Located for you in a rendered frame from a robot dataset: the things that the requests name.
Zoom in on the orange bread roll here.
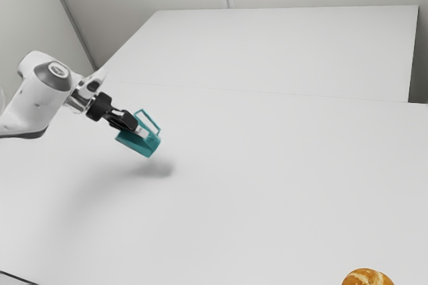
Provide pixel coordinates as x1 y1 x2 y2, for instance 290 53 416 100
341 268 393 285

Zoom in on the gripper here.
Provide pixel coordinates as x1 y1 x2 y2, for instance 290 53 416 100
85 92 148 138

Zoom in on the teal faceted mug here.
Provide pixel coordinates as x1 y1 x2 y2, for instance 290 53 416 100
114 108 163 159

